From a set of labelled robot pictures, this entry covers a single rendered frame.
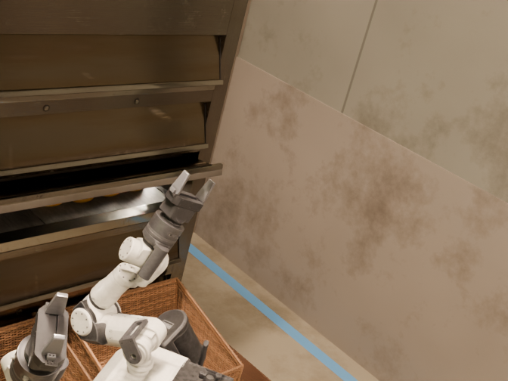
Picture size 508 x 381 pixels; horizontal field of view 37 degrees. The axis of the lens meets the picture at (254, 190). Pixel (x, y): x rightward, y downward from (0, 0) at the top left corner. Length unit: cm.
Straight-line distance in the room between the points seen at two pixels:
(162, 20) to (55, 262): 94
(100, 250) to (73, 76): 76
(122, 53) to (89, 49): 13
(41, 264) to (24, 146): 50
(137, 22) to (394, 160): 199
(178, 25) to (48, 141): 59
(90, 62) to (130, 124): 32
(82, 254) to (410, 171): 191
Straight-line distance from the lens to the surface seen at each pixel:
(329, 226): 449
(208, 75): 283
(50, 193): 244
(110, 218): 287
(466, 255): 399
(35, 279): 280
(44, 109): 248
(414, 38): 406
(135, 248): 199
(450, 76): 394
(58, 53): 245
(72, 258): 287
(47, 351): 138
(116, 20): 251
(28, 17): 234
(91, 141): 263
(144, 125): 275
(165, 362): 188
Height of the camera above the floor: 255
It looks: 24 degrees down
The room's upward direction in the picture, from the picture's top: 15 degrees clockwise
